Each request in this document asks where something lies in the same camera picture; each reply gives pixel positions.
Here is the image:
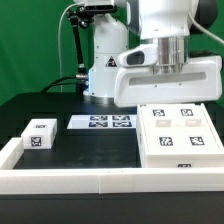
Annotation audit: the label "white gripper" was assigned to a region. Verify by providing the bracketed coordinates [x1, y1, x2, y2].
[114, 56, 222, 107]

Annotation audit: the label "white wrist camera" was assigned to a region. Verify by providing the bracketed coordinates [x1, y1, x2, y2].
[118, 44, 158, 68]

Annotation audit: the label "white U-shaped fence frame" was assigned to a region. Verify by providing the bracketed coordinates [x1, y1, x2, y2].
[0, 137, 224, 195]

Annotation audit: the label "white hanging cable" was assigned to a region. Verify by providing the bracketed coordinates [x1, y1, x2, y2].
[57, 2, 86, 94]

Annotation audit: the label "white cabinet body box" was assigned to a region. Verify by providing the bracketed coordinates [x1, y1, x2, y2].
[136, 104, 224, 168]

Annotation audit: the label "flat white tagged base plate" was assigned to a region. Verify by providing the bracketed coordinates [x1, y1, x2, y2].
[67, 114, 136, 129]

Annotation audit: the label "small white cabinet top block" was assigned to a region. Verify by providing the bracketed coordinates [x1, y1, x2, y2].
[21, 119, 57, 149]

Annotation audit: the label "black floor cables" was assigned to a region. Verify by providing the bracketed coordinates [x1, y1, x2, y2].
[40, 75, 89, 94]

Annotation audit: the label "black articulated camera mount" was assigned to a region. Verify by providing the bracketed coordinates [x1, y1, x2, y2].
[66, 3, 118, 80]

